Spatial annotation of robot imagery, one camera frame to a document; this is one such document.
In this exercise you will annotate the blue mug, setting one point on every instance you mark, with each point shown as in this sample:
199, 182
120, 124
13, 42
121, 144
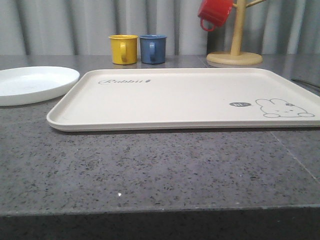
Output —
153, 48

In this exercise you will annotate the red mug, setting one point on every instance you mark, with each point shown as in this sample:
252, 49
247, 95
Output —
215, 12

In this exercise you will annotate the silver spoon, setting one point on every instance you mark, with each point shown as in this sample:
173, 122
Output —
306, 83

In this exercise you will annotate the cream rabbit serving tray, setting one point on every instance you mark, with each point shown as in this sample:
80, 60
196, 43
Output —
184, 98

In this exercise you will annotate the yellow mug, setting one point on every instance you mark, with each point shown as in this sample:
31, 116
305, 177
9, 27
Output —
124, 49

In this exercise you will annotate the wooden mug tree stand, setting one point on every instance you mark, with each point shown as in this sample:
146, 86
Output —
235, 56

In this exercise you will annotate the white round plate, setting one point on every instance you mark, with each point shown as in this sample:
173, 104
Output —
34, 84

